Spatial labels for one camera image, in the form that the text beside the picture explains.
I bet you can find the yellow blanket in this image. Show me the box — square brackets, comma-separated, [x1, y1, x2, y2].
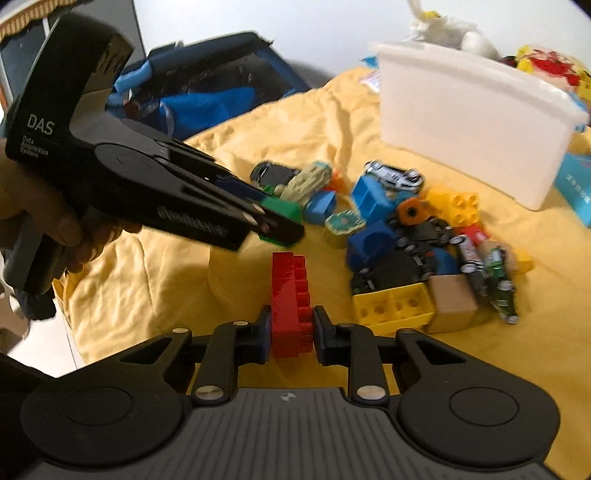
[53, 65, 591, 480]

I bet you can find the small black toy car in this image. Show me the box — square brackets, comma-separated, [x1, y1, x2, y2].
[401, 217, 456, 253]

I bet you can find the large black toy car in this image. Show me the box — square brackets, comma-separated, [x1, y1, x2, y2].
[351, 249, 437, 296]

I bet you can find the fringed cloth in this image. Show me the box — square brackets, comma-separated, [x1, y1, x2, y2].
[0, 0, 75, 44]

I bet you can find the orange toy brick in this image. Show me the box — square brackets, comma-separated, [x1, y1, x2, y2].
[396, 198, 428, 227]

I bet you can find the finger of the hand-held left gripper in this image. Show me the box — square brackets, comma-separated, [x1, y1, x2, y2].
[238, 203, 306, 246]
[157, 136, 269, 219]

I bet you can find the green toy brick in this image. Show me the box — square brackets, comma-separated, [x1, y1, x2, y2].
[256, 196, 304, 244]

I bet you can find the large blue toy brick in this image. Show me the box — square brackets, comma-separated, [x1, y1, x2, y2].
[351, 175, 394, 227]

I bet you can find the red and white toy car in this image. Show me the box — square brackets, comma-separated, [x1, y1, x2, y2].
[455, 235, 491, 297]

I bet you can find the white plastic bin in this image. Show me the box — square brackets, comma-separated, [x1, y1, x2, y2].
[368, 41, 590, 212]

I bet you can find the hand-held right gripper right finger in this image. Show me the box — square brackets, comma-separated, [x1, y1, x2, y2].
[313, 305, 482, 408]

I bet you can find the yellow studded toy brick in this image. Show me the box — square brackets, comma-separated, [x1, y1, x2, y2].
[425, 187, 481, 228]

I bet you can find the yellow snack bag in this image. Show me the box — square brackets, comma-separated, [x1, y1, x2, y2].
[499, 44, 591, 101]

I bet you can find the large yellow toy brick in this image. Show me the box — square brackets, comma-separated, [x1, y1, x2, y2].
[352, 282, 436, 336]

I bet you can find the small yellow toy brick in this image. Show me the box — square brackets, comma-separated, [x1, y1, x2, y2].
[510, 249, 534, 276]

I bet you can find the beige toy car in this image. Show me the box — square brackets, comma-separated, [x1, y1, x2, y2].
[276, 161, 333, 205]

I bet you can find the person's left hand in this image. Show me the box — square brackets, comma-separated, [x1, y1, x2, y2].
[0, 138, 144, 278]

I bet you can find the green toy car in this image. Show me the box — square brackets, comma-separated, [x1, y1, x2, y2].
[480, 247, 520, 325]

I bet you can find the blue bag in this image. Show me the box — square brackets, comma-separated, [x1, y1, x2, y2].
[105, 31, 311, 141]

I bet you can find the light blue box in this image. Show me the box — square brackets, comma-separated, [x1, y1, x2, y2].
[554, 152, 591, 230]

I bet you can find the beige wooden cube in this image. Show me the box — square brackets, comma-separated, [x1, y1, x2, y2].
[426, 274, 480, 334]

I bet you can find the small blue toy brick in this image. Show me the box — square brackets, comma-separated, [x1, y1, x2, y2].
[303, 190, 337, 226]

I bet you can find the white plastic bag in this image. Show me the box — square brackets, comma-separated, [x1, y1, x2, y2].
[406, 0, 467, 49]

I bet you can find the teal and cream toy badge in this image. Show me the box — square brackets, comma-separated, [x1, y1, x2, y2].
[324, 210, 366, 248]

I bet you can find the blue round toy piece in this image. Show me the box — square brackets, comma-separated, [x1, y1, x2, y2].
[431, 249, 461, 278]

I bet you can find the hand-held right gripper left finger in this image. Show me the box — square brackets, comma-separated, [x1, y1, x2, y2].
[111, 305, 273, 408]

